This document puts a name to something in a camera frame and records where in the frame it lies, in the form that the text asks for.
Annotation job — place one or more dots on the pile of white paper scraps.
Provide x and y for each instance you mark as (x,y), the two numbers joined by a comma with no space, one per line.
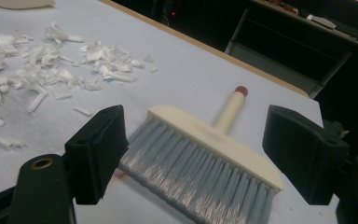
(105,60)

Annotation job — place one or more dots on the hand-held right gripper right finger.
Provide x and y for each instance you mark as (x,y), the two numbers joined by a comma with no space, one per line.
(304,158)

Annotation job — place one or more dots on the white keyboard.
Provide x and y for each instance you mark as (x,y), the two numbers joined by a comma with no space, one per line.
(321,21)

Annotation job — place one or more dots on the cream plastic dustpan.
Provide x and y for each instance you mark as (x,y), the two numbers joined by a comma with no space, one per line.
(21,3)

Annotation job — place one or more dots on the white table cover sheet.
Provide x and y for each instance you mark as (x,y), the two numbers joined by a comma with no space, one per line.
(183,71)

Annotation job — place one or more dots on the white table frame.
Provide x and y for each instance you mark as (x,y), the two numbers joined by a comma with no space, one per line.
(276,67)

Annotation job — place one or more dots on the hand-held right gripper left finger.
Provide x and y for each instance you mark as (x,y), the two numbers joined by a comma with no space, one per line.
(96,155)

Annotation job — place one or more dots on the cream brush with grey bristles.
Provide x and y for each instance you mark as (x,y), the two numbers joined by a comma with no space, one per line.
(230,146)

